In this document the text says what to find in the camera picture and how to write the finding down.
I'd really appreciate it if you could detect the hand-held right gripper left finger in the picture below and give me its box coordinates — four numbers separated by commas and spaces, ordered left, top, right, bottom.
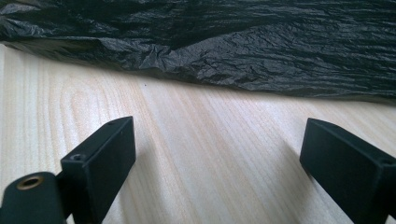
57, 116, 137, 224

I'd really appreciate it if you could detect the black plastic garbage bag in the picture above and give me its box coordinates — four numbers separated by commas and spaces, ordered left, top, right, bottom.
0, 0, 396, 105

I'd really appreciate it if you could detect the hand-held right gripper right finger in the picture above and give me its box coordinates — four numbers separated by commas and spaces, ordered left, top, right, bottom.
299, 117, 396, 224

